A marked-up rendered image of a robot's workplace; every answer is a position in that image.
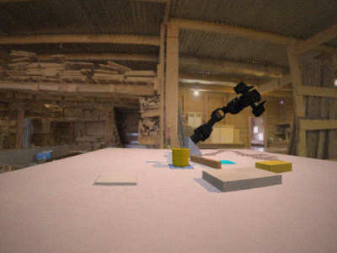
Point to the tan wooden bar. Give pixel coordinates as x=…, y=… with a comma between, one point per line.
x=215, y=164

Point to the beige flat block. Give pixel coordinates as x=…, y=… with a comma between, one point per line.
x=240, y=178

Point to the yellow flat block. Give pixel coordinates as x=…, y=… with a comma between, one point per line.
x=274, y=166

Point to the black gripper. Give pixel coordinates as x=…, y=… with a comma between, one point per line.
x=247, y=100

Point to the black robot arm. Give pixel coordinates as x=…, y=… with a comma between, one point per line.
x=203, y=132

